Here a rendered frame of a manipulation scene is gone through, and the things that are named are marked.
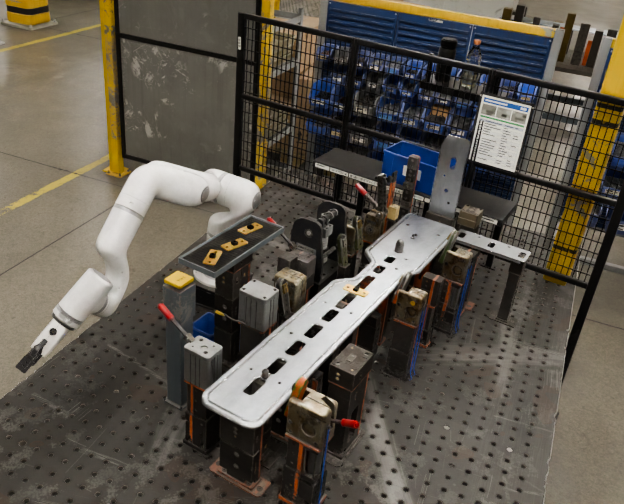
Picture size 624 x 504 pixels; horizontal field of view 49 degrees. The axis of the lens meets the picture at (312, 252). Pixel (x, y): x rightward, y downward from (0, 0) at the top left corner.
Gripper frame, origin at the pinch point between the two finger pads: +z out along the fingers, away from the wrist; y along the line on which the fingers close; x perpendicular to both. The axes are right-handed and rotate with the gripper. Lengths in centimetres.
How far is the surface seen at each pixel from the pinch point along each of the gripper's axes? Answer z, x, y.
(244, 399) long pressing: -33, -49, -21
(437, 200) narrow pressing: -128, -78, 73
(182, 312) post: -37.5, -23.6, 1.2
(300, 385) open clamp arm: -46, -55, -31
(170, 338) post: -28.4, -26.3, 8.7
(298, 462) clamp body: -29, -70, -23
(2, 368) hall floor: 55, 15, 142
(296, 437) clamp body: -35, -65, -26
